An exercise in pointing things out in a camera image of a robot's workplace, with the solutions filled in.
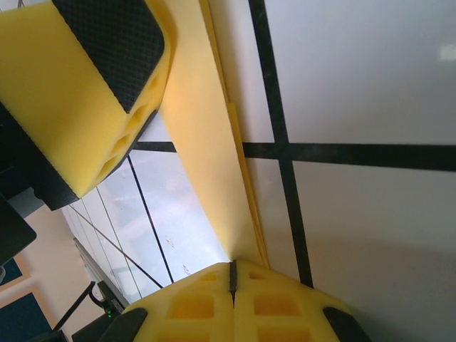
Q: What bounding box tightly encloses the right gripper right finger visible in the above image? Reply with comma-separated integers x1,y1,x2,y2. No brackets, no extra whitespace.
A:
234,259,372,342

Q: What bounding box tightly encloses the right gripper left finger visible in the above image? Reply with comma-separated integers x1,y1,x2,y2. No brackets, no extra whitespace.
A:
102,261,235,342

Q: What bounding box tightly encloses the yellow cloth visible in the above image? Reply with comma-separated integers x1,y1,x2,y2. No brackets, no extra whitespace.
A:
159,0,272,268

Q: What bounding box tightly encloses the small black circuit board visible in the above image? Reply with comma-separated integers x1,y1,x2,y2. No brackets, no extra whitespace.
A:
99,298,125,321

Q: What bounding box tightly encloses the long aluminium base rail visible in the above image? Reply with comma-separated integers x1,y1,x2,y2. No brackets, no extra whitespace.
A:
73,237,143,311

